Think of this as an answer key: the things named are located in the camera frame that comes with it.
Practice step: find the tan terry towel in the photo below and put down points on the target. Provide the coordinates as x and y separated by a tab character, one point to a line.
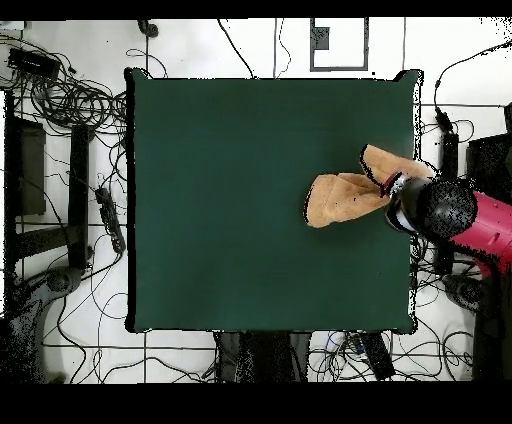
344	196

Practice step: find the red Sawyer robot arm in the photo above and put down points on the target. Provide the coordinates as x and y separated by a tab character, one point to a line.
460	208

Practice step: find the dark flat panel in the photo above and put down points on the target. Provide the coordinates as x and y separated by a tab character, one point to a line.
32	168
490	164

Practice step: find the grey tripod base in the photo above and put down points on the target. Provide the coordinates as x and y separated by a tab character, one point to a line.
60	280
464	290

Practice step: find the dark green table cloth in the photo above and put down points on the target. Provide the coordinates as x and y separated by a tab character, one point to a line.
240	200

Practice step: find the black power strip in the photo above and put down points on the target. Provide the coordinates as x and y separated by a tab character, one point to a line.
108	216
378	356

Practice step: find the black plug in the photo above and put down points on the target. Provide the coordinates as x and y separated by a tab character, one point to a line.
148	28

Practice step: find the black electronics box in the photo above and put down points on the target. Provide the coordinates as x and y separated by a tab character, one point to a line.
32	62

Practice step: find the black metal stand frame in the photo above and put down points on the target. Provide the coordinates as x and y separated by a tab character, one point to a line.
78	192
450	156

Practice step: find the grey rectangular floor frame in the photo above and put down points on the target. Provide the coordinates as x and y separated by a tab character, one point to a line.
320	38

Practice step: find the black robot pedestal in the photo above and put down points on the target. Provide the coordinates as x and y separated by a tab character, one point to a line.
260	356

